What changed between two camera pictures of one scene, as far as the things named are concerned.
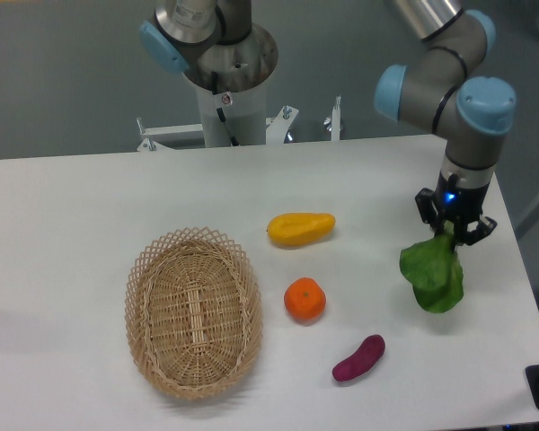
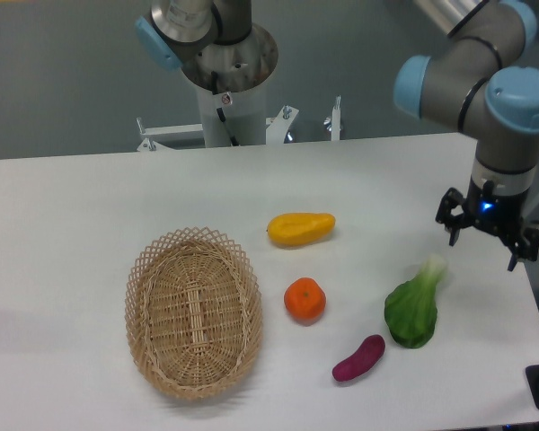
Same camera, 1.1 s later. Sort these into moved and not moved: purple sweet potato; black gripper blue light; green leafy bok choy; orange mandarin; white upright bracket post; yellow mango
Moved: green leafy bok choy; black gripper blue light
Not moved: purple sweet potato; white upright bracket post; orange mandarin; yellow mango
